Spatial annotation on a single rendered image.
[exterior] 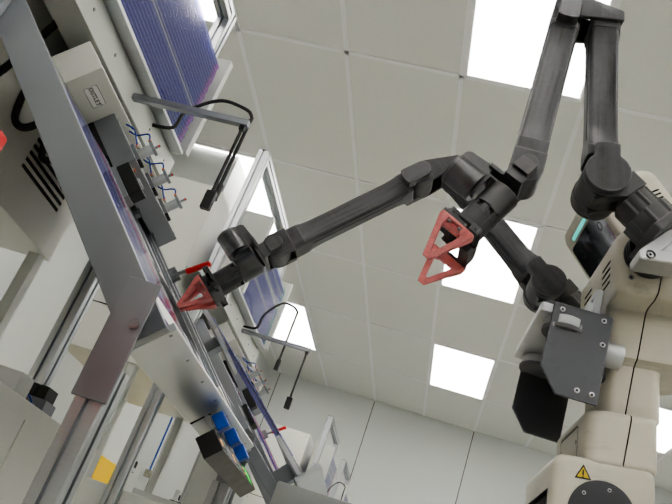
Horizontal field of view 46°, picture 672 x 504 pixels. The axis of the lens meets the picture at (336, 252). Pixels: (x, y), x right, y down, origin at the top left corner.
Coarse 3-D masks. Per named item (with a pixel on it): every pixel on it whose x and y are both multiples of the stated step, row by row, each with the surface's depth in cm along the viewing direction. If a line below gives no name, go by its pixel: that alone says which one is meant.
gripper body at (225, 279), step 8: (232, 264) 175; (208, 272) 171; (216, 272) 174; (224, 272) 174; (232, 272) 173; (216, 280) 173; (224, 280) 173; (232, 280) 173; (240, 280) 174; (216, 288) 170; (224, 288) 173; (232, 288) 174; (224, 296) 174; (224, 304) 178
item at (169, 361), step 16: (176, 336) 109; (144, 352) 109; (160, 352) 111; (176, 352) 113; (192, 352) 116; (144, 368) 113; (160, 368) 115; (176, 368) 118; (192, 368) 120; (160, 384) 120; (176, 384) 122; (192, 384) 125; (208, 384) 128; (176, 400) 127; (192, 400) 130; (208, 400) 134; (224, 400) 139; (192, 416) 136; (240, 432) 155
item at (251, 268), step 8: (248, 248) 178; (240, 256) 178; (248, 256) 175; (256, 256) 176; (240, 264) 174; (248, 264) 174; (256, 264) 175; (264, 264) 177; (240, 272) 174; (248, 272) 174; (256, 272) 175; (248, 280) 176
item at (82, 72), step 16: (80, 48) 156; (64, 64) 154; (80, 64) 154; (96, 64) 154; (64, 80) 152; (80, 80) 153; (96, 80) 155; (80, 96) 157; (96, 96) 159; (112, 96) 161; (96, 112) 162; (112, 112) 164; (128, 128) 170; (160, 192) 193
